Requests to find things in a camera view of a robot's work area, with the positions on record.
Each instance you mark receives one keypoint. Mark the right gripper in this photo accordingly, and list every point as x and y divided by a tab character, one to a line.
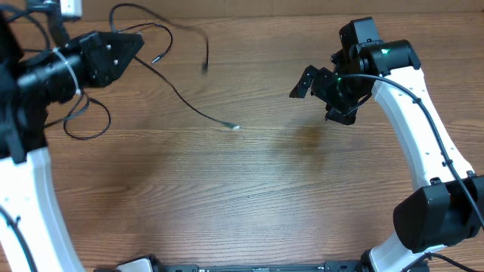
321	77

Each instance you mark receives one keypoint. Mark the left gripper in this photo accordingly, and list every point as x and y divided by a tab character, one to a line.
96	52

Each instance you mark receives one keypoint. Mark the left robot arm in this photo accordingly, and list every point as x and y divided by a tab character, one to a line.
35	236

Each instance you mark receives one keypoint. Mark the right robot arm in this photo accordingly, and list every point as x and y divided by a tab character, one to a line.
446	206

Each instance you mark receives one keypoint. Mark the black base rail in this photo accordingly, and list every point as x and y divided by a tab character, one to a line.
152	263

